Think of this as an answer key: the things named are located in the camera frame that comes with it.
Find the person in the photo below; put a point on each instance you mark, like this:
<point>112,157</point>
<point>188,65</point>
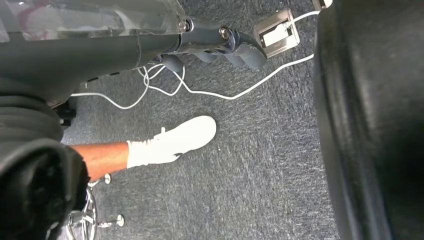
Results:
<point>106,159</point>

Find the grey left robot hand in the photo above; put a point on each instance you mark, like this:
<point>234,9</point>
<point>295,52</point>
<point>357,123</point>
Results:
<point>82,53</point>

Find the chrome stool base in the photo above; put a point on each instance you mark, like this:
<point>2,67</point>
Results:
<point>89,218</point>

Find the silver floor socket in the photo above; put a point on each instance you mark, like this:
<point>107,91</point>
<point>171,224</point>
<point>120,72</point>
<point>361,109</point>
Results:
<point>323,3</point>
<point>276,33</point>

